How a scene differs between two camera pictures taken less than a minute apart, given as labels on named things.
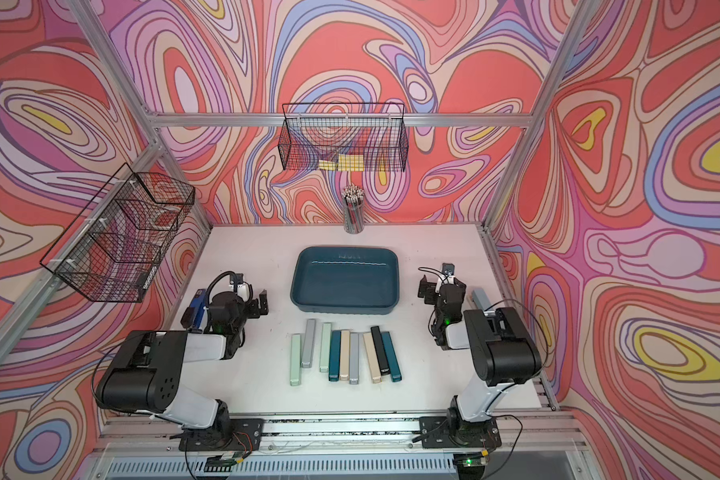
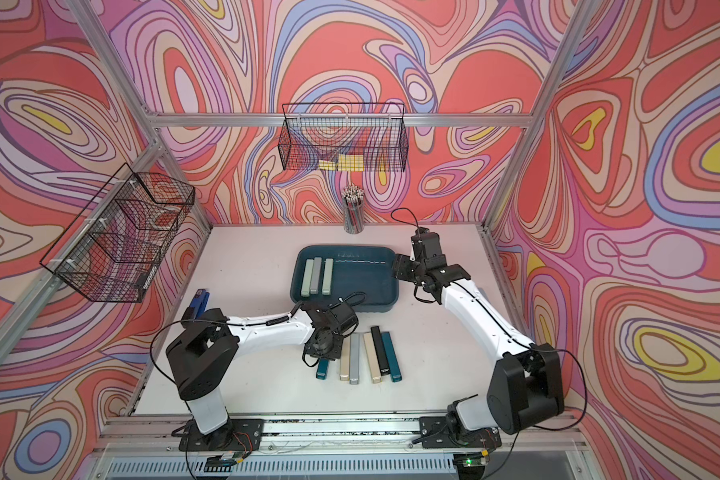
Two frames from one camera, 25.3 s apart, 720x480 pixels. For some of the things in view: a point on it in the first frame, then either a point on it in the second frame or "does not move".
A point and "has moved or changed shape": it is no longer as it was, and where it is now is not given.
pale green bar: (295, 359) → (307, 280)
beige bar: (345, 355) does not move
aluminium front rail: (135, 445) does not move
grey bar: (354, 358) does not move
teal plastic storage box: (340, 280) does not move
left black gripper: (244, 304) → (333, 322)
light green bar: (325, 347) has moved or changed shape
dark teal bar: (335, 355) has moved or changed shape
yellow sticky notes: (346, 162) does not move
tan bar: (372, 357) does not move
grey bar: (309, 343) has moved or changed shape
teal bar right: (392, 362) does not move
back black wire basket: (348, 137) does not move
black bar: (380, 350) does not move
